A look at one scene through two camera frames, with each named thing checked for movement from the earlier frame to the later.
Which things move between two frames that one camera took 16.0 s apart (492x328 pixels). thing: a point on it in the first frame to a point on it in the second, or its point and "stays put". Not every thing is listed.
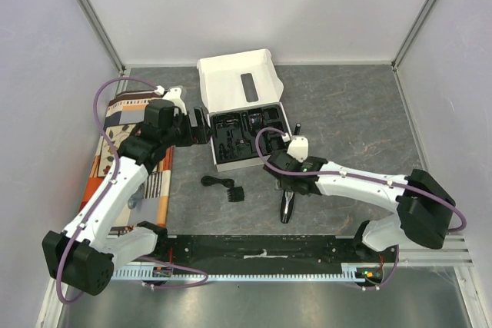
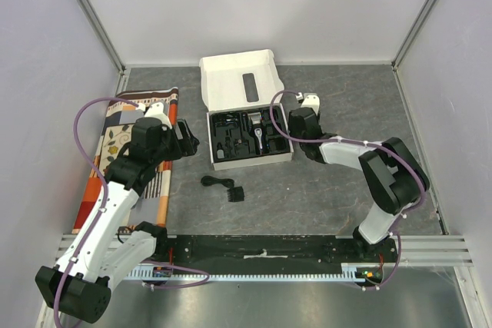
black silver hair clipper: [287, 206] to [254, 118]
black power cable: [209, 180] stays put
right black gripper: [287, 187] to [297, 124]
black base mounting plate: [218, 250] stays put
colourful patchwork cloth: [151, 203] stays put
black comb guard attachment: [235, 194] stays put
